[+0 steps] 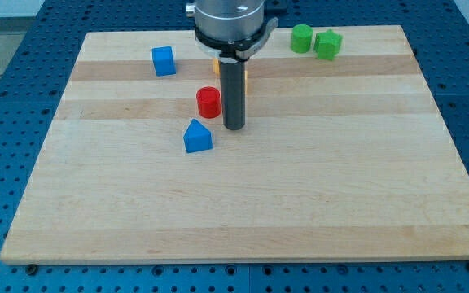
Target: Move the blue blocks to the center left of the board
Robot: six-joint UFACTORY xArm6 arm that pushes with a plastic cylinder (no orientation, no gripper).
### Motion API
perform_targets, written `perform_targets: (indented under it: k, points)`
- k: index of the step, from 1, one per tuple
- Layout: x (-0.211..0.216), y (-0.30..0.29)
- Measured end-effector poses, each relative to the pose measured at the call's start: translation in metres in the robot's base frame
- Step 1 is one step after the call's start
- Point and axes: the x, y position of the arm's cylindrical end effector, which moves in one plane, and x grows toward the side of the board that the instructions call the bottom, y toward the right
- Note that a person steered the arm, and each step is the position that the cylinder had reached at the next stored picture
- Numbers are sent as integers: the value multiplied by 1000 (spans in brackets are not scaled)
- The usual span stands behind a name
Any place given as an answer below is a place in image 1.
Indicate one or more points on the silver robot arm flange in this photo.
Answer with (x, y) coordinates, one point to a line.
(231, 31)

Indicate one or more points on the wooden board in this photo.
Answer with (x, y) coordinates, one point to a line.
(346, 160)

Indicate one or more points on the blue triangular prism block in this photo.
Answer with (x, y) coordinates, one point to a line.
(197, 137)

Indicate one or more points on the red cylinder block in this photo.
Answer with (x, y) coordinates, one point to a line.
(208, 102)

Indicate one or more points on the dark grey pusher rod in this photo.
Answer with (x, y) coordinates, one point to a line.
(232, 77)

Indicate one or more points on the yellow block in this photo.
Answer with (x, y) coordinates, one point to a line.
(216, 70)

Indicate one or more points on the blue cube block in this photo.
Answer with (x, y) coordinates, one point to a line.
(162, 58)

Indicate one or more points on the green cylinder block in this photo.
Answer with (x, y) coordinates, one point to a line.
(301, 37)

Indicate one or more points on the green star block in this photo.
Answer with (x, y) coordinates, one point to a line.
(327, 44)

